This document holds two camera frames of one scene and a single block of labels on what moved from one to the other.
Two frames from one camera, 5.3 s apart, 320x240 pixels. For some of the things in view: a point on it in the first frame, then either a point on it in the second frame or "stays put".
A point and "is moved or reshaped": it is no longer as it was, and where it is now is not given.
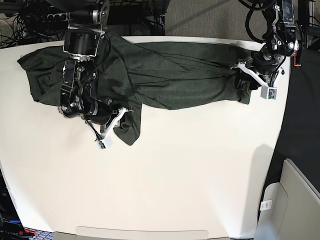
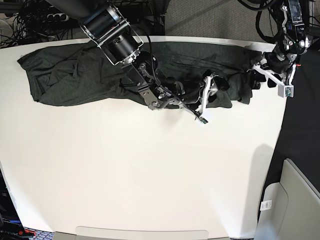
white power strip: x=55 y=17 stays put
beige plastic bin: x=289 y=209 stays put
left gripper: x=102 y=113 → x=192 y=93
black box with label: x=11 y=226 stays put
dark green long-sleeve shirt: x=135 y=74 is moved or reshaped
